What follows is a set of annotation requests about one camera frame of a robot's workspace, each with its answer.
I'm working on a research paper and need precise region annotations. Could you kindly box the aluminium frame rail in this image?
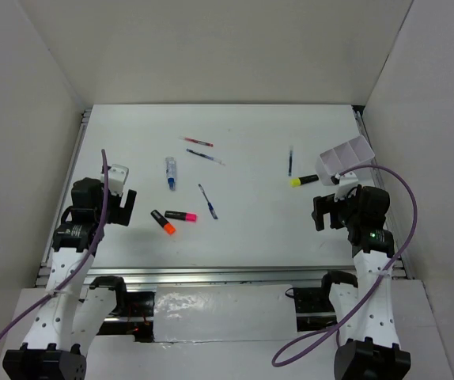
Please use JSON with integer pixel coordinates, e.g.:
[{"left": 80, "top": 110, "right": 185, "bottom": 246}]
[{"left": 35, "top": 265, "right": 406, "bottom": 287}]

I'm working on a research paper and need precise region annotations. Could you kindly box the white cover plate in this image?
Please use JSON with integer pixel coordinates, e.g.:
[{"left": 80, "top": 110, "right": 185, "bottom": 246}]
[{"left": 153, "top": 285, "right": 297, "bottom": 343}]

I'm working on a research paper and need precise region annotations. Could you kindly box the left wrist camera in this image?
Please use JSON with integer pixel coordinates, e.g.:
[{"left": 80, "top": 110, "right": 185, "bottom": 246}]
[{"left": 108, "top": 164, "right": 129, "bottom": 197}]

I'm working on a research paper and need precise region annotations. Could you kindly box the dark blue pen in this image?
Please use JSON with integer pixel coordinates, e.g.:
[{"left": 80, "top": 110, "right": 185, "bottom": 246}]
[{"left": 287, "top": 145, "right": 293, "bottom": 177}]

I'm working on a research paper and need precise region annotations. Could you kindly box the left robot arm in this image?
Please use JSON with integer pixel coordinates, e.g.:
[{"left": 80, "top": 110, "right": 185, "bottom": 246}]
[{"left": 2, "top": 172, "right": 137, "bottom": 379}]

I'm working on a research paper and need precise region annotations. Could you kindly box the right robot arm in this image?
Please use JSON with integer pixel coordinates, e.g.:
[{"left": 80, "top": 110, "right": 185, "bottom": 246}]
[{"left": 312, "top": 185, "right": 411, "bottom": 379}]

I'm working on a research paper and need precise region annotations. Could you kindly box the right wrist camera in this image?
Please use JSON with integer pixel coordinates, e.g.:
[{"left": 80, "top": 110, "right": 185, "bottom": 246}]
[{"left": 331, "top": 171, "right": 359, "bottom": 201}]

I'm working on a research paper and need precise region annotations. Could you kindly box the orange highlighter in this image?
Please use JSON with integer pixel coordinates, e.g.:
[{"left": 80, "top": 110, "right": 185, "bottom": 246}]
[{"left": 150, "top": 210, "right": 176, "bottom": 235}]

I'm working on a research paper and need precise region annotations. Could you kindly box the blue pen with grip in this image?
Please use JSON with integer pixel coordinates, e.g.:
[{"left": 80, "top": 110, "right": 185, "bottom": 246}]
[{"left": 198, "top": 184, "right": 218, "bottom": 220}]

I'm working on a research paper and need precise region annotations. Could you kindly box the white divided container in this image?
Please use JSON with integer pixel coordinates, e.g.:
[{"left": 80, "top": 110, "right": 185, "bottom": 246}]
[{"left": 315, "top": 135, "right": 375, "bottom": 186}]

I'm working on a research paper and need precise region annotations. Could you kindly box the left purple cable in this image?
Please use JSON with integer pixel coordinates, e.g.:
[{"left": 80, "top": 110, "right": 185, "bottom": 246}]
[{"left": 0, "top": 149, "right": 110, "bottom": 380}]

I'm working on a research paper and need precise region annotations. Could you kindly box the red pen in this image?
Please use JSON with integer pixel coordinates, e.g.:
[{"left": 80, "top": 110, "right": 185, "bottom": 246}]
[{"left": 180, "top": 136, "right": 214, "bottom": 147}]

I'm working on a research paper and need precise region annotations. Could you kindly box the pink highlighter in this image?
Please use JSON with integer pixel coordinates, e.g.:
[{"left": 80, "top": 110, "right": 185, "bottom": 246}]
[{"left": 165, "top": 211, "right": 197, "bottom": 222}]

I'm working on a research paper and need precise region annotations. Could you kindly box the blue pen clear cap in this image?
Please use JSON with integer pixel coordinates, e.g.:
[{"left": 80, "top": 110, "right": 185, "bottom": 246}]
[{"left": 186, "top": 148, "right": 225, "bottom": 165}]

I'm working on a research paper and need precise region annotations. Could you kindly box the yellow highlighter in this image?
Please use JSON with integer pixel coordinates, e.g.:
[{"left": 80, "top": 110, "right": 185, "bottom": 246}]
[{"left": 290, "top": 174, "right": 319, "bottom": 187}]

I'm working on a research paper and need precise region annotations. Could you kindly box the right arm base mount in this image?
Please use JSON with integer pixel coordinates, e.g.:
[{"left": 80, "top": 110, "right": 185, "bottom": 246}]
[{"left": 285, "top": 287, "right": 337, "bottom": 332}]

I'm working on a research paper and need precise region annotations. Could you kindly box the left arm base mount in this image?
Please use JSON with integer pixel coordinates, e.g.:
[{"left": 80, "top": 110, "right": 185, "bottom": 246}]
[{"left": 97, "top": 291, "right": 155, "bottom": 343}]

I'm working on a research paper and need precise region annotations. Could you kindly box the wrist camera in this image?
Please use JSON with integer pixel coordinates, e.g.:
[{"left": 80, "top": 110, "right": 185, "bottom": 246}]
[
  {"left": 108, "top": 164, "right": 129, "bottom": 197},
  {"left": 331, "top": 171, "right": 359, "bottom": 201}
]

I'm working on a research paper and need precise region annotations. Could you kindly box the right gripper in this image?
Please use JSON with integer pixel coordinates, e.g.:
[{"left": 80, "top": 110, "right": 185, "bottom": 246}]
[{"left": 311, "top": 185, "right": 363, "bottom": 230}]

